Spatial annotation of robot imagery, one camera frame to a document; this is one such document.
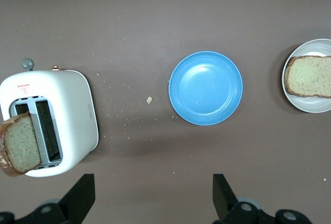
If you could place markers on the white two-slot toaster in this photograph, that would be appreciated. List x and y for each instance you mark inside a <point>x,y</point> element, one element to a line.
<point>72,99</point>

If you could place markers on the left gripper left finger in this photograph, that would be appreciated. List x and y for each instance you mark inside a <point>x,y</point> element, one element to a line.
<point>72,208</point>

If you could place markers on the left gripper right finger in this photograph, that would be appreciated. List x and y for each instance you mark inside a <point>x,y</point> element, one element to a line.
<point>234,212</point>

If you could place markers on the beige plate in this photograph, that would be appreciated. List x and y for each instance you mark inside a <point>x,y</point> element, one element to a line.
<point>310,106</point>

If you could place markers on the blue plate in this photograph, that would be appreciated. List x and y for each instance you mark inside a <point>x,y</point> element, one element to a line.
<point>205,88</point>

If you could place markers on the brown bread slice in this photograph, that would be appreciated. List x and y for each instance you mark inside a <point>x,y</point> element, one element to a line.
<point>310,77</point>
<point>19,143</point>

